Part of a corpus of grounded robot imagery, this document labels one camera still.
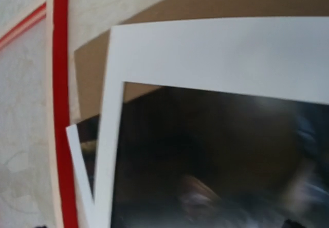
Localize white photo mat board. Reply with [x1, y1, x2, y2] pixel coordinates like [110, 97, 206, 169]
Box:
[94, 16, 328, 227]

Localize red wooden picture frame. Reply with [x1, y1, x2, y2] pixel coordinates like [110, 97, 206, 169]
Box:
[1, 0, 78, 227]

